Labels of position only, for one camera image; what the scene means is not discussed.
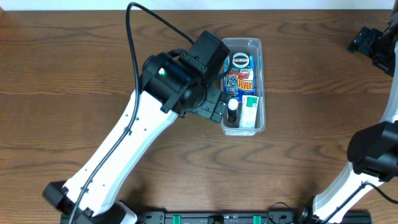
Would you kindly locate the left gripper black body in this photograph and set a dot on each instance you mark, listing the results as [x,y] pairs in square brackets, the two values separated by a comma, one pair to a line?
[200,111]

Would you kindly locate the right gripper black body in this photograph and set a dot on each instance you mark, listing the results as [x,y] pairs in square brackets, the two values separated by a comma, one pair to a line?
[377,45]

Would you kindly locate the dark bottle white cap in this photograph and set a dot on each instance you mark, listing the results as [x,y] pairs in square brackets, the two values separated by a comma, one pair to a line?
[233,110]

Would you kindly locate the blue Kool Fever box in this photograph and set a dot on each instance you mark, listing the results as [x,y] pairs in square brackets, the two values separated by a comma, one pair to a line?
[237,87]

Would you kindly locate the green white medicine box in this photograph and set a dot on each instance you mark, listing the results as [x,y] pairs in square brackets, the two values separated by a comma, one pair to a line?
[249,111]

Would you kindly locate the dark green round-logo box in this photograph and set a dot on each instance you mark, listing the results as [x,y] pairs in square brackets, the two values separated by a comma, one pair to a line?
[240,60]

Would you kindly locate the red medicine box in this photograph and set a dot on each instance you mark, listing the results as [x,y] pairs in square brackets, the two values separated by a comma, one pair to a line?
[242,73]

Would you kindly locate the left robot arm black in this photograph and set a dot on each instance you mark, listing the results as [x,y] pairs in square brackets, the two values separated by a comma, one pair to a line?
[172,85]

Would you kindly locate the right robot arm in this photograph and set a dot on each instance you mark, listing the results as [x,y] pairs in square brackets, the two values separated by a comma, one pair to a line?
[372,152]

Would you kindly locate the clear plastic container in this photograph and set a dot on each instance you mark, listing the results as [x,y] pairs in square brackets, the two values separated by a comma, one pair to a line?
[252,46]

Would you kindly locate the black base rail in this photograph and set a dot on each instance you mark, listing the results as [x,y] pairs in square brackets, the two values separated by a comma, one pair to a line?
[278,216]

